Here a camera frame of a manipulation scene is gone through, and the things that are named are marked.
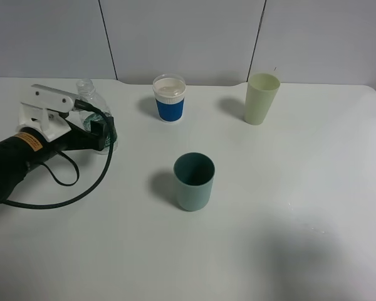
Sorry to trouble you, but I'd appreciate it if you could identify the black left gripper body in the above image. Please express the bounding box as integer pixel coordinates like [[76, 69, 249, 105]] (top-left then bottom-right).
[[0, 122, 96, 202]]

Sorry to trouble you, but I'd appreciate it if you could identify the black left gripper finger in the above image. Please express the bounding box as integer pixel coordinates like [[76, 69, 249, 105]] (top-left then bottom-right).
[[90, 115, 115, 152]]

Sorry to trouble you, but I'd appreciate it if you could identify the clear plastic drink bottle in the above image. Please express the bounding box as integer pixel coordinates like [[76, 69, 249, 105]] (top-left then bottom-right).
[[76, 78, 118, 152]]

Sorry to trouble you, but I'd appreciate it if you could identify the blue and white cup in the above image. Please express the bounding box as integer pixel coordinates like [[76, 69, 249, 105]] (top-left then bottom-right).
[[152, 74, 186, 122]]

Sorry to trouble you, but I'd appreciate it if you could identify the teal green cup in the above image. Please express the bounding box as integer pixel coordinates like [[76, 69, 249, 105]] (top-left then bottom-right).
[[173, 152, 216, 212]]

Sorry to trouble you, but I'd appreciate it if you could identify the tall pale green cup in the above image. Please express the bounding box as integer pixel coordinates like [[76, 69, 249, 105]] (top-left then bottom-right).
[[244, 73, 280, 125]]

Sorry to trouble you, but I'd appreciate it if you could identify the black camera cable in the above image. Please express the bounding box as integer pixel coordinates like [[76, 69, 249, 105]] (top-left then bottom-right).
[[6, 98, 117, 209]]

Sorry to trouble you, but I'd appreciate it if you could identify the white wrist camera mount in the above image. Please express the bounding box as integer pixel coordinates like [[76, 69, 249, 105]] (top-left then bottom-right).
[[17, 84, 78, 142]]

